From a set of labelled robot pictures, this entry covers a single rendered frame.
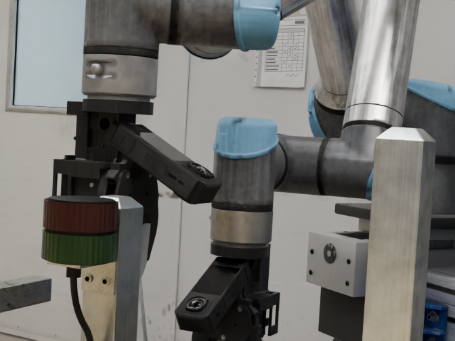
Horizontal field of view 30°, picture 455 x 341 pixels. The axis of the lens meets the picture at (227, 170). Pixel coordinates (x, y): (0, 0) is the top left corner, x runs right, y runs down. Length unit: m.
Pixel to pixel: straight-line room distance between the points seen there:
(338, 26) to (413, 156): 0.79
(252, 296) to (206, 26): 0.36
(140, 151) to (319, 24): 0.62
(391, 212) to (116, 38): 0.35
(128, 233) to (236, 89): 3.06
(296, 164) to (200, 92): 2.80
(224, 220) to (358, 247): 0.43
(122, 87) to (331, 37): 0.62
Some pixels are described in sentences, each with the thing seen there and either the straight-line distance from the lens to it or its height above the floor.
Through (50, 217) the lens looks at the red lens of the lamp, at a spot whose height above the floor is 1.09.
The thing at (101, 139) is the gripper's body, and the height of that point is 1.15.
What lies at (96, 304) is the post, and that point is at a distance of 0.74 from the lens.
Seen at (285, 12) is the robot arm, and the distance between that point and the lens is 1.00.
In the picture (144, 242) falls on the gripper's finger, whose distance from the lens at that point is 0.88.
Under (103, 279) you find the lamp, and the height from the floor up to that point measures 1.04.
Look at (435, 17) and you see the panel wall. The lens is 3.43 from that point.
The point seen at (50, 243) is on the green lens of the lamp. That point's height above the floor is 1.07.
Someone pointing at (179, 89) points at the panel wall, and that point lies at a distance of 3.92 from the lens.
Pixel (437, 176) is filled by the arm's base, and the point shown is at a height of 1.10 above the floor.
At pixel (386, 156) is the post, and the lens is 0.61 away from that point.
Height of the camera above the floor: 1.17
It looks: 3 degrees down
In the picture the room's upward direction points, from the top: 3 degrees clockwise
